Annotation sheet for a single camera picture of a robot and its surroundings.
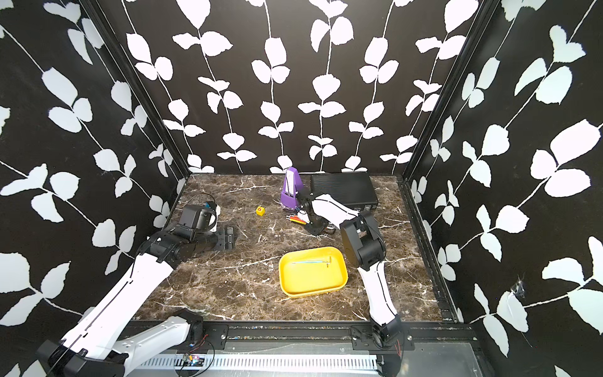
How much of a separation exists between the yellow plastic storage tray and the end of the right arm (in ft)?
0.25

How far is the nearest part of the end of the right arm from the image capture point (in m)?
0.76

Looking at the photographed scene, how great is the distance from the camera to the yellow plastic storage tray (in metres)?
0.84

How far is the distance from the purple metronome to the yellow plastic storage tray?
0.25m

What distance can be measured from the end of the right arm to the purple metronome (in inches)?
6.1

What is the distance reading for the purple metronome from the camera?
1.00 metres
